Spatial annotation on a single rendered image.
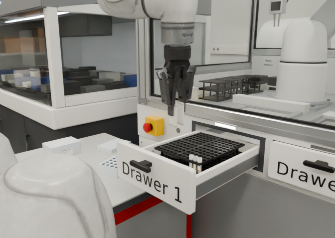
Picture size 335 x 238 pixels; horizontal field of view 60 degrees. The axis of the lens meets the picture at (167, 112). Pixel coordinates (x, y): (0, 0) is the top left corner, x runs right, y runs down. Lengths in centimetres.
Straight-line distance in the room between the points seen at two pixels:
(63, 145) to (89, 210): 87
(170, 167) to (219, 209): 46
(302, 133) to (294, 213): 24
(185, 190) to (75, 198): 37
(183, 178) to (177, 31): 36
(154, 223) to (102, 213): 65
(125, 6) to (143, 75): 49
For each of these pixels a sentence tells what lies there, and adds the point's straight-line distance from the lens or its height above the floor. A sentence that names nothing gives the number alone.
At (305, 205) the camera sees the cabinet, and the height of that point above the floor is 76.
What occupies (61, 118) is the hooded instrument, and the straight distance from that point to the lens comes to 150.
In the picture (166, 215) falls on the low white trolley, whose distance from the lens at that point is 107.
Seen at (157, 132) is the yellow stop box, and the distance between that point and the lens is 117.
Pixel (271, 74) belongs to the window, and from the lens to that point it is 91.
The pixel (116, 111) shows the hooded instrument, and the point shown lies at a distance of 166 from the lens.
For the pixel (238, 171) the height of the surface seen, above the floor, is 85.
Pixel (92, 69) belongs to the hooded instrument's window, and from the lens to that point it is 157.
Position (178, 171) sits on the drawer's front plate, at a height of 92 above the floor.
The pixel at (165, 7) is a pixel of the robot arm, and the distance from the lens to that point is 77.
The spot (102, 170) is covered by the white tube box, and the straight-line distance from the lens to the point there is 105.
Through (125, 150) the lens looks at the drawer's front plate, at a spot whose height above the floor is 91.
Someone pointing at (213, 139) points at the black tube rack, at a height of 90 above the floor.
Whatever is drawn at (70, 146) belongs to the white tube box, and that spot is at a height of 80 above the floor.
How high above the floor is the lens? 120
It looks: 13 degrees down
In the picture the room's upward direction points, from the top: straight up
